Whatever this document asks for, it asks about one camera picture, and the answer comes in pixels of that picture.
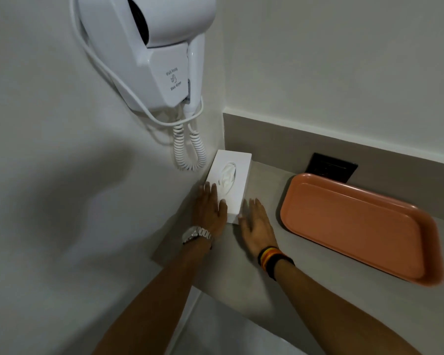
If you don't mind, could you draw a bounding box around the person's left hand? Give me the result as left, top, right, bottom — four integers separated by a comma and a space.
191, 182, 228, 241

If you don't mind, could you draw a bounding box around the person's right hand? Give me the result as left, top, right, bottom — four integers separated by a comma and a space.
238, 198, 279, 259

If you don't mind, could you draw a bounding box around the white tissue box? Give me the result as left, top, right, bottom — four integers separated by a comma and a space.
205, 149, 252, 225

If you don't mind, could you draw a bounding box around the person's right forearm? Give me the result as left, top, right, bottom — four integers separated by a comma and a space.
273, 260, 423, 355

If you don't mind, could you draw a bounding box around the person's left forearm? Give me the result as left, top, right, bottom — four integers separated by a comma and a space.
92, 237, 212, 355

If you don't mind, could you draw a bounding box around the white tissue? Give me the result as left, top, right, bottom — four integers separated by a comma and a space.
218, 162, 237, 193

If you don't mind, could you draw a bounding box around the silver wristwatch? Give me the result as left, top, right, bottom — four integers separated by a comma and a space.
181, 226, 214, 245

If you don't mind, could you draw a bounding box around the striped coloured wristband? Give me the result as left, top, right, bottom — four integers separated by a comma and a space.
258, 246, 284, 269

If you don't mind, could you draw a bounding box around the black wristband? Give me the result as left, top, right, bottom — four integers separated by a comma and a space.
264, 253, 295, 282

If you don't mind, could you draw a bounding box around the pink plastic tray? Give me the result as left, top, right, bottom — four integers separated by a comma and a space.
280, 173, 444, 287

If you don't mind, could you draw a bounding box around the white hair dryer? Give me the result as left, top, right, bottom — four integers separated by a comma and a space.
77, 0, 218, 116

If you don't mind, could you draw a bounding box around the white coiled dryer cord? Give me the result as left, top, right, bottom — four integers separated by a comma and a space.
70, 0, 208, 172

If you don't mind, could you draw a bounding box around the black wall socket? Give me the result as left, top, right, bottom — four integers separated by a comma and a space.
305, 152, 359, 184

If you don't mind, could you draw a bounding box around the white hair dryer wall holder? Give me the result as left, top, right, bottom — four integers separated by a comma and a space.
82, 22, 191, 112

